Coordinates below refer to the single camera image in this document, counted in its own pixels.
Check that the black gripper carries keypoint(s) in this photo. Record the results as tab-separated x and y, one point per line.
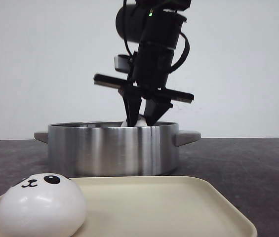
148	78

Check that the panda bun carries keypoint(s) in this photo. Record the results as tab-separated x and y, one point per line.
140	122
42	205

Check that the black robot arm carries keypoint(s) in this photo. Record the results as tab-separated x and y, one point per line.
156	26

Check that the stainless steel pot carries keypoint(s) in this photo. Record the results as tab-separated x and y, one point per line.
101	149

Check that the cream plastic tray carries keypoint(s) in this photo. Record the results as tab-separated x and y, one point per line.
158	206

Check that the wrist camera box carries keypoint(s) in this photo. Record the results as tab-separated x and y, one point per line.
123	63

